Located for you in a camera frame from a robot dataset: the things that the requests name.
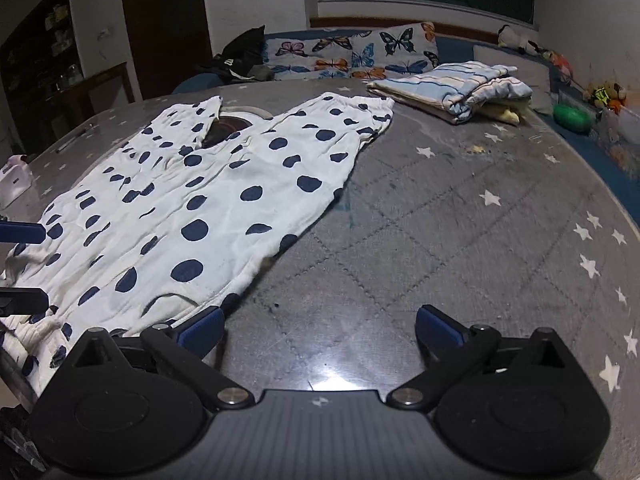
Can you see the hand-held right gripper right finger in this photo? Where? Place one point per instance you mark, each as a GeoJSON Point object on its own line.
{"type": "Point", "coordinates": [439, 331]}

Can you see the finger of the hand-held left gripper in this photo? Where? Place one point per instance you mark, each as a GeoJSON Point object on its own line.
{"type": "Point", "coordinates": [22, 301]}
{"type": "Point", "coordinates": [22, 233]}

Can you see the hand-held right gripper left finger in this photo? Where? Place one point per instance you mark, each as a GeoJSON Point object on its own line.
{"type": "Point", "coordinates": [202, 331]}

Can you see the white polka dot garment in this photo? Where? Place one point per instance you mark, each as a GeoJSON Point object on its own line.
{"type": "Point", "coordinates": [200, 200]}

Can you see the black clothes pile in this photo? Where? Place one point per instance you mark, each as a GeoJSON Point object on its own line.
{"type": "Point", "coordinates": [240, 52]}

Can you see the small white object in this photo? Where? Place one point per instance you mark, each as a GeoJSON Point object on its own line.
{"type": "Point", "coordinates": [16, 177]}

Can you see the grey star-print mat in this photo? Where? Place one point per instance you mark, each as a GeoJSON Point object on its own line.
{"type": "Point", "coordinates": [425, 240]}

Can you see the pen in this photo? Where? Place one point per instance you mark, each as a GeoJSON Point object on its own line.
{"type": "Point", "coordinates": [75, 138]}

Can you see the wooden shelf cabinet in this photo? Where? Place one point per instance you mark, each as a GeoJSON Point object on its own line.
{"type": "Point", "coordinates": [45, 65]}

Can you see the yellow cloth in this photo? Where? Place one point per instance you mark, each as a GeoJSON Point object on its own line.
{"type": "Point", "coordinates": [507, 110]}

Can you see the folded striped blanket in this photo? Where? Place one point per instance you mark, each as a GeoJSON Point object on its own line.
{"type": "Point", "coordinates": [450, 87]}

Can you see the dark wooden door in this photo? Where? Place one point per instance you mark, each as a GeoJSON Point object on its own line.
{"type": "Point", "coordinates": [162, 25]}

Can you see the green ball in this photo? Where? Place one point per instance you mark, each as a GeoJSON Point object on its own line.
{"type": "Point", "coordinates": [572, 118]}

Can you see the clear plastic bin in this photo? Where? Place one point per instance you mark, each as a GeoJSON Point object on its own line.
{"type": "Point", "coordinates": [620, 135]}

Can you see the blue sofa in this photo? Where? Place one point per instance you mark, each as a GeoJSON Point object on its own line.
{"type": "Point", "coordinates": [456, 46]}

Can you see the butterfly print pillow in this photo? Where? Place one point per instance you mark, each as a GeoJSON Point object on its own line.
{"type": "Point", "coordinates": [395, 47]}
{"type": "Point", "coordinates": [310, 57]}

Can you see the colourful toy pile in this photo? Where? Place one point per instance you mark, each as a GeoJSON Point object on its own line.
{"type": "Point", "coordinates": [607, 95]}

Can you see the orange plush toy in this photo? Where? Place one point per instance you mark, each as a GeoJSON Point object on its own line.
{"type": "Point", "coordinates": [559, 61]}

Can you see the white plush dog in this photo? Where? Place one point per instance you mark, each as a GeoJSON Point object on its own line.
{"type": "Point", "coordinates": [517, 37]}

